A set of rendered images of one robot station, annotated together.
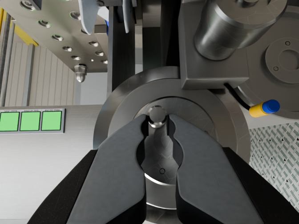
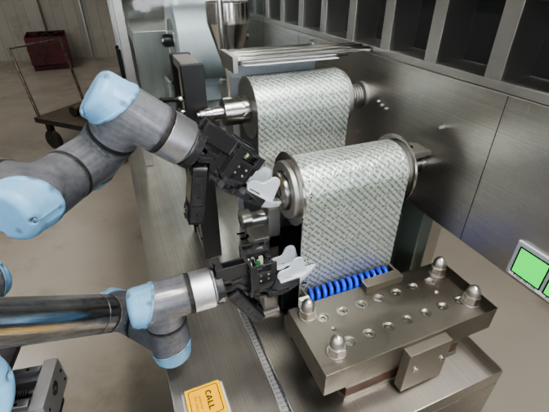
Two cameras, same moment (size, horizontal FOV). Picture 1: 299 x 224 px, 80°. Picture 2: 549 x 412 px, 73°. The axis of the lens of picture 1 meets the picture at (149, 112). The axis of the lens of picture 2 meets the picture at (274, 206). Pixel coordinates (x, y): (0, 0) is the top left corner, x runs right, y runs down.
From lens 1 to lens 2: 0.67 m
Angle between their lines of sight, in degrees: 67
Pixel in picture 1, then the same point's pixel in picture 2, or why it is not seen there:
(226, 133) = not seen: hidden behind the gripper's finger
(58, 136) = (531, 240)
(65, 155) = (529, 208)
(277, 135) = (301, 149)
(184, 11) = (268, 232)
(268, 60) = not seen: hidden behind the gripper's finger
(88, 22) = (297, 261)
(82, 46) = (410, 301)
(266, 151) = (314, 136)
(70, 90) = not seen: outside the picture
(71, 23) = (374, 307)
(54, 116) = (523, 270)
